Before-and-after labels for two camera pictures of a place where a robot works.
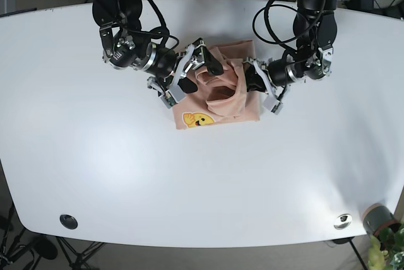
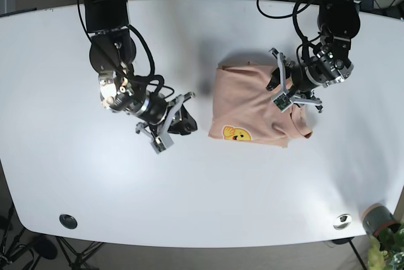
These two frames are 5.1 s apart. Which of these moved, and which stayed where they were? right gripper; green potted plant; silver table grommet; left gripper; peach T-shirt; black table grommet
Moved: right gripper; left gripper; peach T-shirt
Stayed: black table grommet; green potted plant; silver table grommet
